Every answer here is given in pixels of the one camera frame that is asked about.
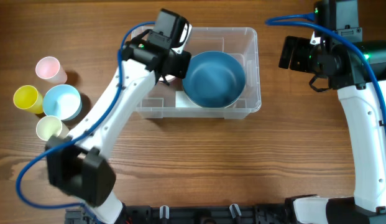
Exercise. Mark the pink plastic cup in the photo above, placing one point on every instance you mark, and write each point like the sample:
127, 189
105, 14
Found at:
50, 70

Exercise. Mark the pink plastic bowl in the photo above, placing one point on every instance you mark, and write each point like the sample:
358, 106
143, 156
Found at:
167, 78

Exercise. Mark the dark blue plastic plate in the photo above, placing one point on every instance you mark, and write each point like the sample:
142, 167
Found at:
215, 68

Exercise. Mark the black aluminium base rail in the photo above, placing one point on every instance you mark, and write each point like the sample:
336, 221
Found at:
232, 214

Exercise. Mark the yellow plastic cup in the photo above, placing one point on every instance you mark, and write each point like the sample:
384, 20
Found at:
28, 98

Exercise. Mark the light blue plastic bowl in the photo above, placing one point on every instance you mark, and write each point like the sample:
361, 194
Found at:
62, 101

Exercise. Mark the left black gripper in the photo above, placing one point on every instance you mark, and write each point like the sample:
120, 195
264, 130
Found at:
183, 68

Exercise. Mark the cream plastic plate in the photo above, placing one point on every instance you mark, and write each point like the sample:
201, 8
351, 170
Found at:
213, 96

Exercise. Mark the white label in bin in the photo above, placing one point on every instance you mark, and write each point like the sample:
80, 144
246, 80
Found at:
183, 101

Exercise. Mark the clear plastic storage bin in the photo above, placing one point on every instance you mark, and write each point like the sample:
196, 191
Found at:
240, 43

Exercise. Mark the cream plastic cup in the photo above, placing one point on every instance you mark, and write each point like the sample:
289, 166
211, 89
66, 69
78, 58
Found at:
51, 126

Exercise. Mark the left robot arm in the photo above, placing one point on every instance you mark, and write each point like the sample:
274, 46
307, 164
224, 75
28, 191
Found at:
78, 163

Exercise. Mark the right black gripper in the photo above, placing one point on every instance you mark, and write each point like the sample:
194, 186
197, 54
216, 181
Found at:
293, 46

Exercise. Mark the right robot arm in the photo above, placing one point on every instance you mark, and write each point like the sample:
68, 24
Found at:
356, 69

